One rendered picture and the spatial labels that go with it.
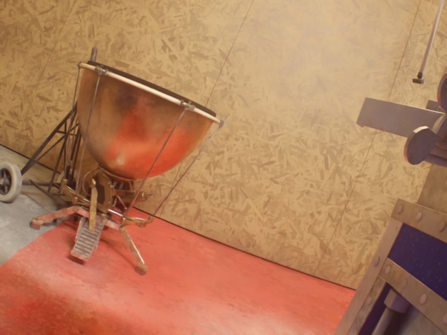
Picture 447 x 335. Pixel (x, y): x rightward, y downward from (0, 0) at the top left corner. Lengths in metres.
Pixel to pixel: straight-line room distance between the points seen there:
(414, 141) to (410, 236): 0.07
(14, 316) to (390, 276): 1.10
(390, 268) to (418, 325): 0.05
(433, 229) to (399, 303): 0.05
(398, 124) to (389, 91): 2.84
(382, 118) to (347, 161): 2.67
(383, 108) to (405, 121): 0.02
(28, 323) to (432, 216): 1.12
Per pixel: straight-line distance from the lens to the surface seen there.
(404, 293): 0.25
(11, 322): 1.20
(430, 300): 0.23
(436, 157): 0.26
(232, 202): 2.80
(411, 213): 0.28
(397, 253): 0.28
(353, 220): 3.05
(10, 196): 1.98
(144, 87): 1.48
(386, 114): 0.28
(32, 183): 2.13
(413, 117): 0.27
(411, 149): 0.23
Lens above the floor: 0.71
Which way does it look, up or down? 2 degrees down
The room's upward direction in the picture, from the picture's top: 23 degrees clockwise
